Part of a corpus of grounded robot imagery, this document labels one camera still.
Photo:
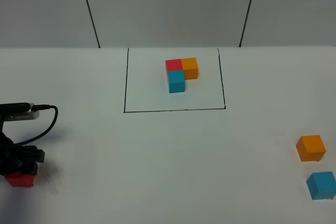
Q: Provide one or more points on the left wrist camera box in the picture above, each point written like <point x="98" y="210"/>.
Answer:
<point x="18" y="112"/>

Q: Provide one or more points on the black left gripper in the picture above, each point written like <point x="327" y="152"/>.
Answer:
<point x="21" y="159"/>

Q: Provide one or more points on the template orange cube block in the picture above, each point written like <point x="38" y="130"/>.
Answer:
<point x="190" y="68"/>

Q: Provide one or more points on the template blue cube block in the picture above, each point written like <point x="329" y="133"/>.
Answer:
<point x="176" y="81"/>

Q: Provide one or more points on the template red cube block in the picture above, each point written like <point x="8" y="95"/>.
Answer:
<point x="173" y="64"/>

